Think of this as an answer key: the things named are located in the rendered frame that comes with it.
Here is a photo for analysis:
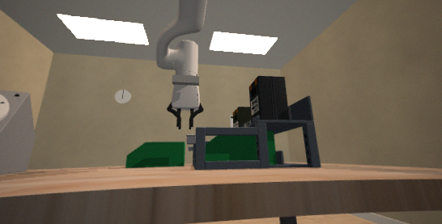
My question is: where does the black tool case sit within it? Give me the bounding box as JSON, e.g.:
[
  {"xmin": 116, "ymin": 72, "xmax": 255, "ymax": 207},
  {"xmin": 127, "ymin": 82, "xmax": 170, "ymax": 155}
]
[{"xmin": 249, "ymin": 76, "xmax": 290, "ymax": 120}]

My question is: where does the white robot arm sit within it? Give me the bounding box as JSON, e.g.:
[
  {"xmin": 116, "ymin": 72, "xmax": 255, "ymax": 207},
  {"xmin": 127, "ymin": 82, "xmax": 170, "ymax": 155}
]
[{"xmin": 0, "ymin": 0, "xmax": 207, "ymax": 121}]

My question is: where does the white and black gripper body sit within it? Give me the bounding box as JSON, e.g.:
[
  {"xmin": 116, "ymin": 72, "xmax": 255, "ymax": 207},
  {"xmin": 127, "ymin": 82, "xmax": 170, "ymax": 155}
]
[{"xmin": 172, "ymin": 85, "xmax": 200, "ymax": 111}]

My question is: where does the dark olive tool case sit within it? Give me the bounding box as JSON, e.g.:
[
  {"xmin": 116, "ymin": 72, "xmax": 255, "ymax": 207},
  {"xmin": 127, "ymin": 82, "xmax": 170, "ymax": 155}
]
[{"xmin": 233, "ymin": 107, "xmax": 251, "ymax": 128}]

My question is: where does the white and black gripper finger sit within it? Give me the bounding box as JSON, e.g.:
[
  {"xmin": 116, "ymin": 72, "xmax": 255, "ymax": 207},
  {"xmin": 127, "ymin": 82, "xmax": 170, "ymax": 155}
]
[
  {"xmin": 189, "ymin": 104, "xmax": 204, "ymax": 129},
  {"xmin": 167, "ymin": 102, "xmax": 181, "ymax": 129}
]

